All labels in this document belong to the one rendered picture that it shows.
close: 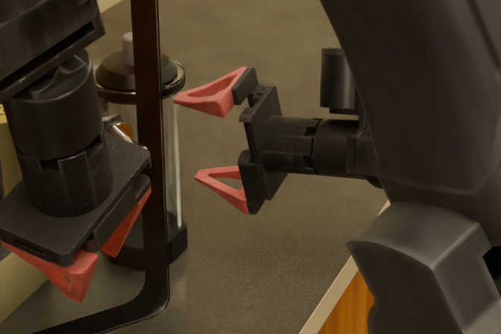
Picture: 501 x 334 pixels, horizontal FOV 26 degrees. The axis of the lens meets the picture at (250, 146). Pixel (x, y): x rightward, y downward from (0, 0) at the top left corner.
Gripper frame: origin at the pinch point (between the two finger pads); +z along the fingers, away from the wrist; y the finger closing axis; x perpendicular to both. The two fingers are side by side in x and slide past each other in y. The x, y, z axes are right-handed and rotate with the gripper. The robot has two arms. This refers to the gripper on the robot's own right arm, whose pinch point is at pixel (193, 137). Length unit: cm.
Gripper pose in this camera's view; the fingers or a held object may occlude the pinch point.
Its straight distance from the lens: 113.8
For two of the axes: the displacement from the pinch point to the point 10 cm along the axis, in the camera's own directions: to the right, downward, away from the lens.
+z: -9.0, -0.7, 4.3
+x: -3.9, 5.6, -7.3
